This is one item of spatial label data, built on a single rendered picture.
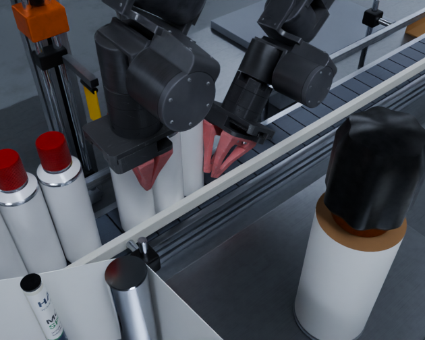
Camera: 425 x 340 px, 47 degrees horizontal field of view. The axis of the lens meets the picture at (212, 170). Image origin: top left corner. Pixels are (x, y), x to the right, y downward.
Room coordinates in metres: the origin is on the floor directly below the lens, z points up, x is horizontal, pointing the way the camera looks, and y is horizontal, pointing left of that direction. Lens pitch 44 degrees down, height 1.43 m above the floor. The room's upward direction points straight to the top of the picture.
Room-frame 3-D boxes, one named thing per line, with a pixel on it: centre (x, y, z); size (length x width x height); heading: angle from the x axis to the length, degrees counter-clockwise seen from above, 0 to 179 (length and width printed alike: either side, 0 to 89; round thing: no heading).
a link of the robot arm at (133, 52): (0.41, 0.08, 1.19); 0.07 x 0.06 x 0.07; 39
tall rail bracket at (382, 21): (0.94, -0.35, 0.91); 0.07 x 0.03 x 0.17; 39
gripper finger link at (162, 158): (0.40, 0.09, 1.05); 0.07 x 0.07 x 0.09; 39
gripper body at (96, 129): (0.41, 0.08, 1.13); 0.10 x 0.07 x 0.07; 129
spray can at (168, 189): (0.49, 0.07, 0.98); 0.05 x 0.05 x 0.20
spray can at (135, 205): (0.46, 0.11, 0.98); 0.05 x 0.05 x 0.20
